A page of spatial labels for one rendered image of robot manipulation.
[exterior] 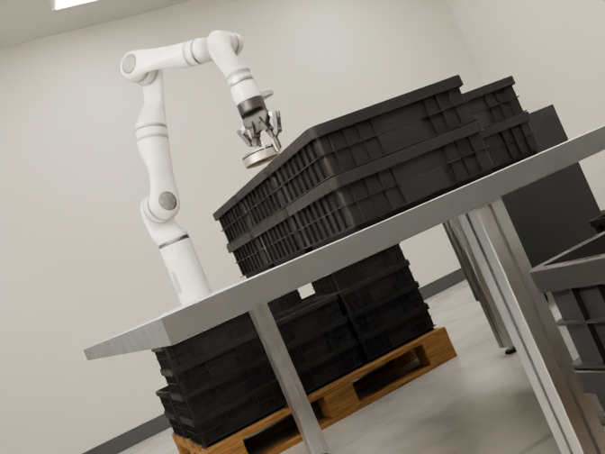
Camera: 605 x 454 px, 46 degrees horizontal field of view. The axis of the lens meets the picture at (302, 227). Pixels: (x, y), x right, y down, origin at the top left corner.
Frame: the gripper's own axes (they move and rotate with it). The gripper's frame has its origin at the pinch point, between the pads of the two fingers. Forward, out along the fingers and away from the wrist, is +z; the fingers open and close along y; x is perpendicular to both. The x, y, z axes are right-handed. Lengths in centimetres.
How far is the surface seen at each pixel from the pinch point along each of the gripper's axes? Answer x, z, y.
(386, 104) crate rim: -26, 8, 43
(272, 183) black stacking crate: -18.4, 10.9, 6.8
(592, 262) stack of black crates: -102, 41, 80
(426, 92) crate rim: -18, 8, 50
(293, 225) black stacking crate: -19.1, 22.4, 7.9
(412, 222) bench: -64, 32, 52
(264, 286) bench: -84, 32, 35
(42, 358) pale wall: 146, 26, -286
